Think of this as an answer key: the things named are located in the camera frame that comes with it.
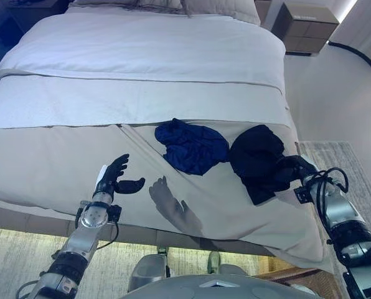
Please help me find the black garment with blue label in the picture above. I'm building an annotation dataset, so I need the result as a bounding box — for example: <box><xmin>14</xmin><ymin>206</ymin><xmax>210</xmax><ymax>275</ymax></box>
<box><xmin>229</xmin><ymin>124</ymin><xmax>294</xmax><ymax>206</ymax></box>

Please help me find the silver left robot leg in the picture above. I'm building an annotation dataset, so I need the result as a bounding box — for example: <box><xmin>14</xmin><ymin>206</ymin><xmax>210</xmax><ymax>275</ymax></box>
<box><xmin>128</xmin><ymin>245</ymin><xmax>174</xmax><ymax>293</ymax></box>

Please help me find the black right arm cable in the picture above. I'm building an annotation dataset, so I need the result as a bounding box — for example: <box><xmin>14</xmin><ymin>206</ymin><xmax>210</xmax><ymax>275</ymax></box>
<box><xmin>316</xmin><ymin>167</ymin><xmax>350</xmax><ymax>225</ymax></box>

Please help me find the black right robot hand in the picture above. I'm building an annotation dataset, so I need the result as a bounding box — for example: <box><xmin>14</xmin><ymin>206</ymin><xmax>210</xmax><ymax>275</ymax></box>
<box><xmin>274</xmin><ymin>154</ymin><xmax>319</xmax><ymax>187</ymax></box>

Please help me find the white curtain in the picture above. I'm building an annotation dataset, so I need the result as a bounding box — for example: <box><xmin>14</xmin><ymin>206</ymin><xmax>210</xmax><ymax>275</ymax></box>
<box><xmin>328</xmin><ymin>0</ymin><xmax>371</xmax><ymax>68</ymax></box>

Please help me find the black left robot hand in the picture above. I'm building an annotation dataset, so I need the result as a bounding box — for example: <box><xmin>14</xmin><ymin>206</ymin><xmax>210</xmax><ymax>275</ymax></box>
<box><xmin>93</xmin><ymin>153</ymin><xmax>146</xmax><ymax>197</ymax></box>

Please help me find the brown cube nightstand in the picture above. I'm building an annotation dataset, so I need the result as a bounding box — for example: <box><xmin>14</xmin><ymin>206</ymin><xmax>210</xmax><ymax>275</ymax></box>
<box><xmin>271</xmin><ymin>1</ymin><xmax>340</xmax><ymax>57</ymax></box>

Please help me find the dark blue garment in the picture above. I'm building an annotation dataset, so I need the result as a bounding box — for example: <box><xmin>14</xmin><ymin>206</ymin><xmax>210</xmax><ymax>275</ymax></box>
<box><xmin>154</xmin><ymin>117</ymin><xmax>230</xmax><ymax>176</ymax></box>

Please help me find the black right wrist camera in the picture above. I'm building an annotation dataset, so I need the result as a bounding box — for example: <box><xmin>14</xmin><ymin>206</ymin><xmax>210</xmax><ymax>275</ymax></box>
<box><xmin>293</xmin><ymin>186</ymin><xmax>311</xmax><ymax>205</ymax></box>

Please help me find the white duvet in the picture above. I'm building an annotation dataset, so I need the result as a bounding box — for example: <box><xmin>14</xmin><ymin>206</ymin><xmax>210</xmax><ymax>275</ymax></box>
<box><xmin>0</xmin><ymin>6</ymin><xmax>291</xmax><ymax>130</ymax></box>

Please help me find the silver robot leg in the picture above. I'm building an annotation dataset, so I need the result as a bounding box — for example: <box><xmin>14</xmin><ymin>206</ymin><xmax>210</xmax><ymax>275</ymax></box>
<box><xmin>206</xmin><ymin>250</ymin><xmax>251</xmax><ymax>278</ymax></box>
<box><xmin>128</xmin><ymin>245</ymin><xmax>174</xmax><ymax>293</ymax></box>

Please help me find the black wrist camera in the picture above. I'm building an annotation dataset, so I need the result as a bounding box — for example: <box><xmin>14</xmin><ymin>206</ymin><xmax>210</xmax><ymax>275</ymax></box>
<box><xmin>107</xmin><ymin>205</ymin><xmax>123</xmax><ymax>222</ymax></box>
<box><xmin>293</xmin><ymin>186</ymin><xmax>311</xmax><ymax>205</ymax></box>

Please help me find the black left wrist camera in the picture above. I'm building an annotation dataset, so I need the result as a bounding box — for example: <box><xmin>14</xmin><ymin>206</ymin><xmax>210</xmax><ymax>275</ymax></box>
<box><xmin>107</xmin><ymin>205</ymin><xmax>123</xmax><ymax>222</ymax></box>

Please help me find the beige bed runner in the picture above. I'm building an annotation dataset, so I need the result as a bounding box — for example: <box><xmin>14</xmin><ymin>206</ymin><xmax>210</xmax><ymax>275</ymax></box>
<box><xmin>0</xmin><ymin>120</ymin><xmax>334</xmax><ymax>275</ymax></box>

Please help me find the black curved floor strip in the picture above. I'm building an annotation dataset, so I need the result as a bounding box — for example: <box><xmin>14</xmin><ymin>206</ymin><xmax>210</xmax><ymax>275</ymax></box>
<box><xmin>327</xmin><ymin>40</ymin><xmax>371</xmax><ymax>68</ymax></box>

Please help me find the grey robot torso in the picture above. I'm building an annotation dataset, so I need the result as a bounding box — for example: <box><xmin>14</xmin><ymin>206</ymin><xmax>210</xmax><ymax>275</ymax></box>
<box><xmin>120</xmin><ymin>273</ymin><xmax>317</xmax><ymax>299</ymax></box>

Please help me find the silver right robot leg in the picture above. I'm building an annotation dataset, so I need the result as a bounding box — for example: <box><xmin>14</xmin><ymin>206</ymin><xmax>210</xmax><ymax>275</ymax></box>
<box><xmin>206</xmin><ymin>250</ymin><xmax>251</xmax><ymax>278</ymax></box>

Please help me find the dark wooden nightstand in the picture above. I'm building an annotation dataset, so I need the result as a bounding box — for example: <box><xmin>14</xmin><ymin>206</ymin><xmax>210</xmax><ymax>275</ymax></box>
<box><xmin>6</xmin><ymin>0</ymin><xmax>71</xmax><ymax>41</ymax></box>

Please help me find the brown wicker basket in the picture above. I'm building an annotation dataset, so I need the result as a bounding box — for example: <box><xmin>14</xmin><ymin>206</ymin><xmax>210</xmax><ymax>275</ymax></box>
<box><xmin>253</xmin><ymin>264</ymin><xmax>344</xmax><ymax>299</ymax></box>

